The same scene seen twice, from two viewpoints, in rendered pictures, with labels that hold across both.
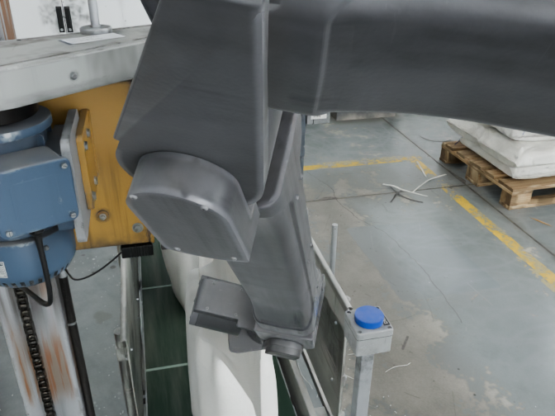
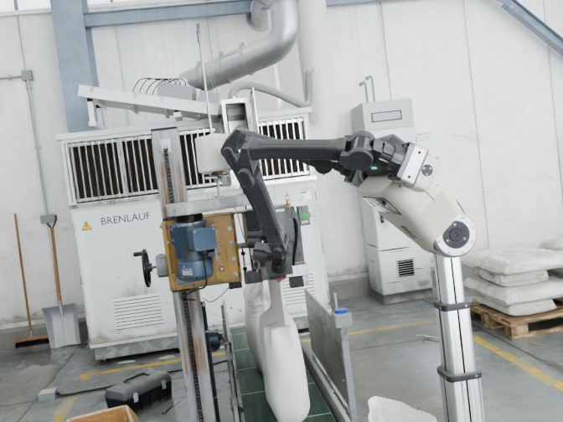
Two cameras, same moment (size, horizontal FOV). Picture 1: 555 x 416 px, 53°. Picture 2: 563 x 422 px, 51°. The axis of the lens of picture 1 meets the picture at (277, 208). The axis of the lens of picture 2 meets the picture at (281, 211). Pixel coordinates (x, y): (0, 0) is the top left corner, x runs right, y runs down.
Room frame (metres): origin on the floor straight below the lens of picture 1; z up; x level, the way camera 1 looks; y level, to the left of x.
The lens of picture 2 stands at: (-1.70, -0.30, 1.46)
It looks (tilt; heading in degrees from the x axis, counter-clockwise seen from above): 3 degrees down; 7
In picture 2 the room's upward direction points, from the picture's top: 7 degrees counter-clockwise
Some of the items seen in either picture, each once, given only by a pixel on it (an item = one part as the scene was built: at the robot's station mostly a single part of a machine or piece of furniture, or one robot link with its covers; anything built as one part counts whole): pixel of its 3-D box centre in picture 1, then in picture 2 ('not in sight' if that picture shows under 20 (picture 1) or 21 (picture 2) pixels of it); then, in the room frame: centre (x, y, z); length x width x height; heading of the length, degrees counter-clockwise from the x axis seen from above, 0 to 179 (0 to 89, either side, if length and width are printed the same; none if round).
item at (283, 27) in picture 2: not in sight; (263, 45); (4.07, 0.38, 2.77); 1.85 x 0.55 x 1.37; 14
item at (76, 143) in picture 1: (72, 158); (211, 240); (0.84, 0.33, 1.23); 0.28 x 0.07 x 0.16; 14
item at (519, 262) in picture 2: not in sight; (526, 260); (3.29, -1.64, 0.56); 0.66 x 0.42 x 0.15; 104
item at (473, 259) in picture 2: not in sight; (500, 255); (3.68, -1.53, 0.56); 0.66 x 0.43 x 0.15; 101
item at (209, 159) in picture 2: not in sight; (215, 153); (0.79, 0.26, 1.61); 0.17 x 0.17 x 0.17
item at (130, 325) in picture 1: (130, 282); (230, 353); (1.48, 0.47, 0.53); 1.05 x 0.02 x 0.41; 14
